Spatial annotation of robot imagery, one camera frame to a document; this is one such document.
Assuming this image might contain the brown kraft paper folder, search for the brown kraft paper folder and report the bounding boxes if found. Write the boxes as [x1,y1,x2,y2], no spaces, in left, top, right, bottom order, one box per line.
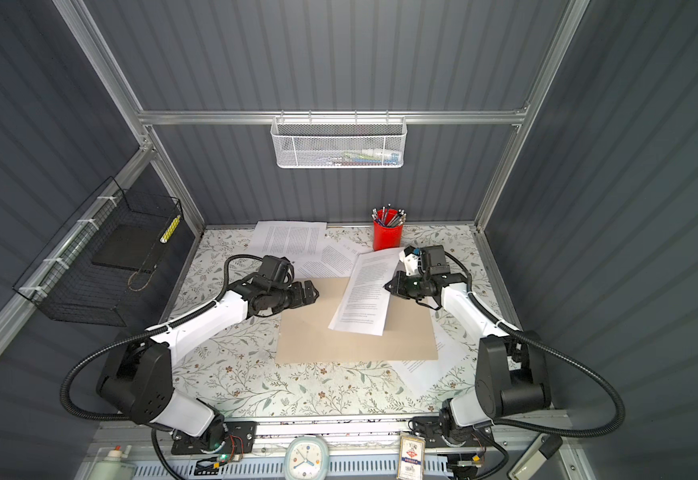
[275,278,438,365]

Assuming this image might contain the printed paper sheet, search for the printed paper sheet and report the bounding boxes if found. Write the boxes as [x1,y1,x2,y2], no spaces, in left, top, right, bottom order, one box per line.
[247,221,327,261]
[329,248,403,336]

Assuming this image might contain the large front printed sheet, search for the large front printed sheet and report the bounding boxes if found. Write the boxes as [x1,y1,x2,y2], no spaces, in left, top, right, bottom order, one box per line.
[390,323,471,397]

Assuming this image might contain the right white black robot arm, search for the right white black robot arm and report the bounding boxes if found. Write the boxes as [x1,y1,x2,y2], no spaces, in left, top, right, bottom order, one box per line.
[384,271,552,444]

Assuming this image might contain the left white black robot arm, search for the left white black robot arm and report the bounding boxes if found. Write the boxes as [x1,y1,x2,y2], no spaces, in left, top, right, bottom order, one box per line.
[96,274,319,437]

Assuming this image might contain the red pen cup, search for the red pen cup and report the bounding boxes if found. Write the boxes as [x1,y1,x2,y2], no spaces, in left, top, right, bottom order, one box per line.
[372,205,406,251]

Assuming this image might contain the yellow marker in basket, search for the yellow marker in basket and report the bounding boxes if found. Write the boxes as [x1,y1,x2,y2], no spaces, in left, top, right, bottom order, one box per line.
[159,214,182,244]

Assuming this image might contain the black notebook in basket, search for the black notebook in basket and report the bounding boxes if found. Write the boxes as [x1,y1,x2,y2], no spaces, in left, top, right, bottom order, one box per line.
[92,225,167,273]

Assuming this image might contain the white desk clock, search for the white desk clock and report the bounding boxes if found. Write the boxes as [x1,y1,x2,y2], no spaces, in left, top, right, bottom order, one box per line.
[283,436,330,480]

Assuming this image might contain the small card box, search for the small card box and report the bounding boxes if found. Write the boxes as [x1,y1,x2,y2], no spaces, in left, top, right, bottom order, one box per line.
[396,434,426,480]

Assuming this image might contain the black white stapler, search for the black white stapler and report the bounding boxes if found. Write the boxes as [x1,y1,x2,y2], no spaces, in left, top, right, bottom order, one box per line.
[507,434,563,480]

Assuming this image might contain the white glue bottle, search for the white glue bottle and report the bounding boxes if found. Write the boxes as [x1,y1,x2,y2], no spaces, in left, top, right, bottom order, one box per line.
[87,445,136,480]

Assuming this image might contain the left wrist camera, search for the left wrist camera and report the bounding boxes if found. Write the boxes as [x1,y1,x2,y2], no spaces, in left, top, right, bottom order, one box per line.
[257,255,295,284]

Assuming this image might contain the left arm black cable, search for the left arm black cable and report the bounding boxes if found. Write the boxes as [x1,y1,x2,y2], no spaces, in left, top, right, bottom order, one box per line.
[59,253,266,480]

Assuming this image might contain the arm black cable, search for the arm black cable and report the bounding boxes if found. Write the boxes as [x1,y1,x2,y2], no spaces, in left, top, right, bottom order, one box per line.
[59,253,266,480]
[441,250,627,439]

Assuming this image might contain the white wire mesh basket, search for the white wire mesh basket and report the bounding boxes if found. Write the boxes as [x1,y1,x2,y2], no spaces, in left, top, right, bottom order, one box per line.
[270,119,408,169]

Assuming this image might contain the black wire basket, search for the black wire basket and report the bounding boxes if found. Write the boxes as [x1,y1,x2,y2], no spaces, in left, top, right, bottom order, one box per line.
[13,182,183,328]

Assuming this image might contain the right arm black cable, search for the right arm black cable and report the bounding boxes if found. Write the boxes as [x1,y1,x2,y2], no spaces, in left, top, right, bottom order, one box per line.
[441,250,627,439]

